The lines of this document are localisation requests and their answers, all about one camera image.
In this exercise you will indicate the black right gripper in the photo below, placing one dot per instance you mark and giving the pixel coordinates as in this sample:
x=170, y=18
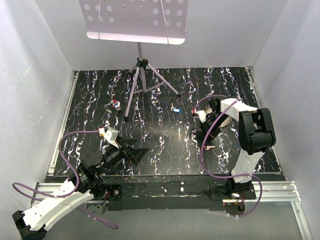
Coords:
x=208, y=133

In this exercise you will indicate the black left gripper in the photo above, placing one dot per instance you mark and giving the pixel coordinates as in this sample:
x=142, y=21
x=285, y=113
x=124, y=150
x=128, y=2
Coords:
x=138, y=153

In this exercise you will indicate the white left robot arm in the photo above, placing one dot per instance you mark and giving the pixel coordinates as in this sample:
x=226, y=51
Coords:
x=86, y=184

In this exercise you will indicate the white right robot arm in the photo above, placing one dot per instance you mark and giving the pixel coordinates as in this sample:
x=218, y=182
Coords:
x=256, y=134

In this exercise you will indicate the blue key tag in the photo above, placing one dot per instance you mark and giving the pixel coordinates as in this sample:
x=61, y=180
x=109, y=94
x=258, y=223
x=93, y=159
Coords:
x=175, y=110

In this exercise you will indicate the lilac music stand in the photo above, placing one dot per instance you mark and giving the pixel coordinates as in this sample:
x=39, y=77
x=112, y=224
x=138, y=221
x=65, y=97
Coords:
x=139, y=21

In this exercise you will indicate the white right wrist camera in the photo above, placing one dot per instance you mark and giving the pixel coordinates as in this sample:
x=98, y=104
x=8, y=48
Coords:
x=199, y=114

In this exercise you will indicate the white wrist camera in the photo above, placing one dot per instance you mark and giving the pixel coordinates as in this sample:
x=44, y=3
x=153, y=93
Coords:
x=110, y=134
x=199, y=114

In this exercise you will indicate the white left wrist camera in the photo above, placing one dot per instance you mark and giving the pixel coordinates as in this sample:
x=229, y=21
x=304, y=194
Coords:
x=110, y=134

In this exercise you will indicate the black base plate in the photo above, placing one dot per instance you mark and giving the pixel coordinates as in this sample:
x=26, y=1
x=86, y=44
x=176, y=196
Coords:
x=160, y=192

